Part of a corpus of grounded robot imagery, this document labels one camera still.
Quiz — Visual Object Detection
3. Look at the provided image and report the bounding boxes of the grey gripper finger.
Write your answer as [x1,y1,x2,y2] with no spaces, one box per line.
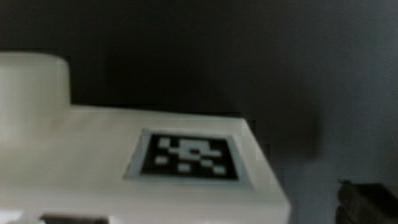
[336,180,398,224]

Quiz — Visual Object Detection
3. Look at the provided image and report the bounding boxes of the white front drawer tray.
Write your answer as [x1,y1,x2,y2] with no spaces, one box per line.
[0,51,292,224]

